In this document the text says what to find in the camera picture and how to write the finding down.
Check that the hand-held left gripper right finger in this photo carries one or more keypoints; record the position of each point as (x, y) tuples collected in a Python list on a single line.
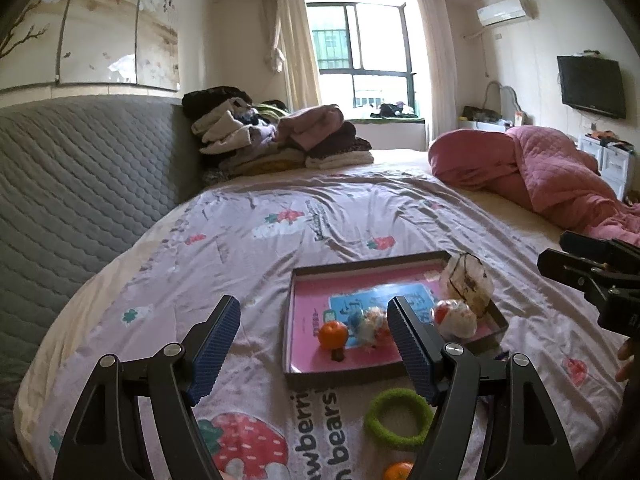
[(410, 352)]

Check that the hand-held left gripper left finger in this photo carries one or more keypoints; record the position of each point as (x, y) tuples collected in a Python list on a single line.
[(215, 350)]

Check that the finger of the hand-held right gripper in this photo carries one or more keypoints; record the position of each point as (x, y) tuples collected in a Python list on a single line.
[(575, 270), (600, 247)]

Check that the orange toy egg packet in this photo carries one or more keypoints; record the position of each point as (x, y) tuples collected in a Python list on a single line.
[(370, 327)]

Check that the white red toy egg packet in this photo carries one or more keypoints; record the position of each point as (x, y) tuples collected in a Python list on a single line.
[(452, 317)]

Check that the grey shallow cardboard box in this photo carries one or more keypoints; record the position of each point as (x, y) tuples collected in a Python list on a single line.
[(345, 374)]

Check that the small dark brown snack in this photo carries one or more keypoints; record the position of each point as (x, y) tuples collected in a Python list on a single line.
[(339, 355)]

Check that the mandarin orange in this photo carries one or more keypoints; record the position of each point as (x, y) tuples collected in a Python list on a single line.
[(332, 336), (397, 472)]

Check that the blue cookie packet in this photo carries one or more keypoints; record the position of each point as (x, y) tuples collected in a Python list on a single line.
[(501, 355)]

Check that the person's right hand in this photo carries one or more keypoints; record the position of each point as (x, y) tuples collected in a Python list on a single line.
[(632, 360)]

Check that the white drawer cabinet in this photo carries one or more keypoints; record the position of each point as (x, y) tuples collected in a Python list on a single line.
[(610, 165)]

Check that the strawberry print bed sheet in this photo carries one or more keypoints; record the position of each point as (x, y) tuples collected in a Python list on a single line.
[(200, 260)]

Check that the pink quilt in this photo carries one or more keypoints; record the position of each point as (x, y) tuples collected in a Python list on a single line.
[(540, 170)]

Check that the black television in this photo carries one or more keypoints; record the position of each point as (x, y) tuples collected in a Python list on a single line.
[(592, 85)]

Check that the white curved tube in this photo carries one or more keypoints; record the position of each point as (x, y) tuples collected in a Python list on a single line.
[(511, 91)]

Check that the dark olive bag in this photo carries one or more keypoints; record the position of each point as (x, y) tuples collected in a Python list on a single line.
[(475, 111)]

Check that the pile of folded clothes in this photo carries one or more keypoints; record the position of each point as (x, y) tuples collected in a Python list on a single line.
[(280, 145)]

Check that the grey quilted headboard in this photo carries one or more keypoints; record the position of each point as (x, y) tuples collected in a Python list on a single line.
[(75, 185)]

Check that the green windowsill mat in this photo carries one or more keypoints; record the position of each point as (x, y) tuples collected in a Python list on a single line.
[(360, 119)]

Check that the dark bag on windowsill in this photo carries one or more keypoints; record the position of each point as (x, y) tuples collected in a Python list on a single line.
[(392, 109)]

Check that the cream curtain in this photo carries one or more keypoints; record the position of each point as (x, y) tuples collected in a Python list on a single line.
[(295, 35), (440, 60)]

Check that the white air conditioner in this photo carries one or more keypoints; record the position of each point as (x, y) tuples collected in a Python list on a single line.
[(505, 10)]

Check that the cream curtain tie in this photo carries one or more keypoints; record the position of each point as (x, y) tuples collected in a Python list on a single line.
[(276, 60)]

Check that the window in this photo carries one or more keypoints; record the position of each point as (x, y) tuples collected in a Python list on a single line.
[(380, 40)]

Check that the floral wall mural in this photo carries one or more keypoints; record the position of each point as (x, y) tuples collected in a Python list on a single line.
[(100, 35)]

